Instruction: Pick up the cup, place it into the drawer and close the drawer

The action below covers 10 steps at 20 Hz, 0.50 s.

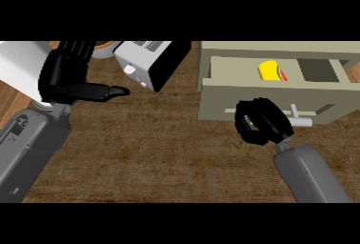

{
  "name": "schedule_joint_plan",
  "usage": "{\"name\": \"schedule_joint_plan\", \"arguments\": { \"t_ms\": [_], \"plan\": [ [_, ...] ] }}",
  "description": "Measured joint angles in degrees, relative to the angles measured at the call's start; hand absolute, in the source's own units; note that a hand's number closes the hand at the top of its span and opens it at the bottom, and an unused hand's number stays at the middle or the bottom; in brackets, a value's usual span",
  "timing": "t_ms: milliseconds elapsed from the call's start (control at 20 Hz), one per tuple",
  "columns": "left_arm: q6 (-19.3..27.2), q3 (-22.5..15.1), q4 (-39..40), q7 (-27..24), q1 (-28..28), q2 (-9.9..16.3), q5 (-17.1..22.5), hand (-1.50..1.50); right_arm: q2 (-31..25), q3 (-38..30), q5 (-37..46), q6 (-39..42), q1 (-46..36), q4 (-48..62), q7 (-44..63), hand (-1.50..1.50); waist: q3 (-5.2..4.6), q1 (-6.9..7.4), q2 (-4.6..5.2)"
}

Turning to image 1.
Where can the white round dish orange rim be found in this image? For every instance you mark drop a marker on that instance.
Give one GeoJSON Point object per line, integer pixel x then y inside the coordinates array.
{"type": "Point", "coordinates": [104, 50]}

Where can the white and black appliance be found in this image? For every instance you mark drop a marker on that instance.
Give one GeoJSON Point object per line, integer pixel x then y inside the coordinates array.
{"type": "Point", "coordinates": [141, 60]}

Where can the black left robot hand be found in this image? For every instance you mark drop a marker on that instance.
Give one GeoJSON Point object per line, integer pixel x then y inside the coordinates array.
{"type": "Point", "coordinates": [64, 82]}

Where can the pale olive drawer front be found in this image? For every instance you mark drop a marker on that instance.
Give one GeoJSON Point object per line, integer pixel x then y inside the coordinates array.
{"type": "Point", "coordinates": [221, 98]}

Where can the yellow item with red stripe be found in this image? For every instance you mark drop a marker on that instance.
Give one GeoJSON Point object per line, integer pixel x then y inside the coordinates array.
{"type": "Point", "coordinates": [269, 70]}

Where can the large white block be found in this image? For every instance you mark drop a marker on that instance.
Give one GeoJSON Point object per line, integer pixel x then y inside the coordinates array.
{"type": "Point", "coordinates": [21, 63]}

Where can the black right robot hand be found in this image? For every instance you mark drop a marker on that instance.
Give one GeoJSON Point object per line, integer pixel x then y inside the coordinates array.
{"type": "Point", "coordinates": [269, 122]}

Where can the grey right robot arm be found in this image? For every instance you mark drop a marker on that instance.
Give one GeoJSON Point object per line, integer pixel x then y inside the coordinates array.
{"type": "Point", "coordinates": [308, 174]}

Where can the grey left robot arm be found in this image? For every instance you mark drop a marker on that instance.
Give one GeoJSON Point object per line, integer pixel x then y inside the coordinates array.
{"type": "Point", "coordinates": [29, 149]}

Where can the pale olive cabinet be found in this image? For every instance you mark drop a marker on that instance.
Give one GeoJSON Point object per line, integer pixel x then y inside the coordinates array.
{"type": "Point", "coordinates": [263, 47]}

